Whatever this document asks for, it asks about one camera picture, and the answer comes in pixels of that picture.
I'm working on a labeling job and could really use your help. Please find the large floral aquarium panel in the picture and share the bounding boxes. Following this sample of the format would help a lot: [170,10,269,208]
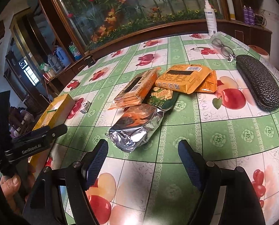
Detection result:
[52,0,224,51]

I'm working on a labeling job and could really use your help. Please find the blue thermos jug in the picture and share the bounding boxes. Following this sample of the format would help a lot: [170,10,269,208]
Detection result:
[56,46,71,67]

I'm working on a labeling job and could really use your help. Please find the orange snack packet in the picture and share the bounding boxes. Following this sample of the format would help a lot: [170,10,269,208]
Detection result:
[155,64,217,94]

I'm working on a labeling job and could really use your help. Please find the person's left hand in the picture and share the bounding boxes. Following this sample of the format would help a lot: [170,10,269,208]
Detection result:
[0,163,36,215]

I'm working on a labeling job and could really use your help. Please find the black eyeglasses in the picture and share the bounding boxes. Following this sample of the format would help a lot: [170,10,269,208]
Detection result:
[212,38,236,62]

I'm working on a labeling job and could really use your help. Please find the silver foil snack bag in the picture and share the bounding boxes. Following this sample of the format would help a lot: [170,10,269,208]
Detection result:
[108,104,165,153]

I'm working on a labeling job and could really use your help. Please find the black textured glasses case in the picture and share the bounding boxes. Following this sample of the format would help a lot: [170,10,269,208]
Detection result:
[236,55,279,111]

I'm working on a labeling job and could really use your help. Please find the purple bottles on shelf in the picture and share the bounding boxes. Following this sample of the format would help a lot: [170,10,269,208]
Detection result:
[243,6,255,26]

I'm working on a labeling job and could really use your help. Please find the green-label plastic bottle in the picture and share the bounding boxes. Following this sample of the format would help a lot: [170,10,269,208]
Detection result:
[69,42,82,60]

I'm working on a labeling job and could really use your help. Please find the yellow cardboard tray box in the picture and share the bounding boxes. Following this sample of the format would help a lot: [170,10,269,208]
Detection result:
[29,94,75,173]

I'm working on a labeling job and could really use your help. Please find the green snack packet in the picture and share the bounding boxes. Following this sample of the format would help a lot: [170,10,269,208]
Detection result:
[143,87,179,112]

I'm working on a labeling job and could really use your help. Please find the white spray bottle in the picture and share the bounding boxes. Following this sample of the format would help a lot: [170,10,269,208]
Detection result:
[204,0,217,37]

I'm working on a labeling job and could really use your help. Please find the orange-edged cracker packet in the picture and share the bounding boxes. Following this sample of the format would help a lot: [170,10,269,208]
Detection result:
[109,67,162,110]

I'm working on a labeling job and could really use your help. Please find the clear plastic water jug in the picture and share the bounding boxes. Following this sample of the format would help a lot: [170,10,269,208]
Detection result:
[47,54,61,73]

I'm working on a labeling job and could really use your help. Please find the dark wooden cabinet counter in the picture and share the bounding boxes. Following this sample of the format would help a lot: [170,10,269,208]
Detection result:
[45,19,272,94]

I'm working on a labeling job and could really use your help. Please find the small wrapped candy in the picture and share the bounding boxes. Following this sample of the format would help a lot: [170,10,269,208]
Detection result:
[80,101,91,114]

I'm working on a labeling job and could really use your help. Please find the small dark ink bottle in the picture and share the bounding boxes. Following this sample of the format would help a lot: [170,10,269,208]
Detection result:
[84,55,96,67]

